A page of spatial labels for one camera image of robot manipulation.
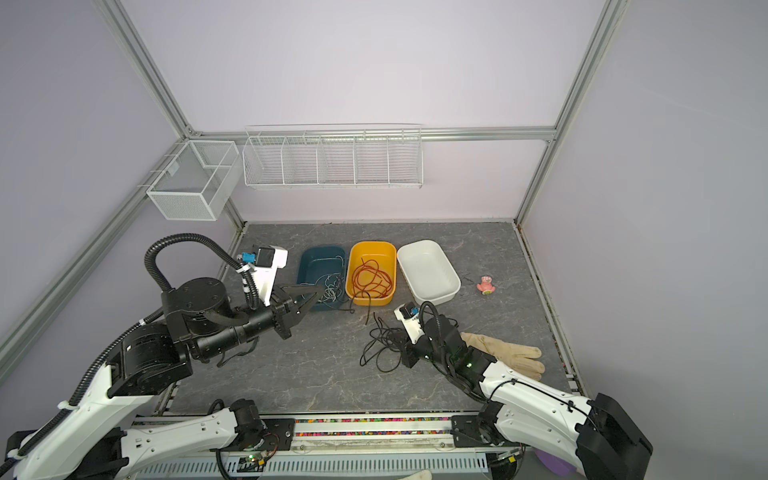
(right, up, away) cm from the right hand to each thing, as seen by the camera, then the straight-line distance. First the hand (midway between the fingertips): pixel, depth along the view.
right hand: (392, 337), depth 78 cm
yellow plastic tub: (-3, +22, +31) cm, 38 cm away
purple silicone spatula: (+39, -28, -8) cm, 48 cm away
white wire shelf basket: (-20, +55, +21) cm, 62 cm away
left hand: (-12, +15, -25) cm, 32 cm away
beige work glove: (+37, -8, +7) cm, 39 cm away
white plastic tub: (+13, +15, +27) cm, 33 cm away
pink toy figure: (+31, +11, +21) cm, 39 cm away
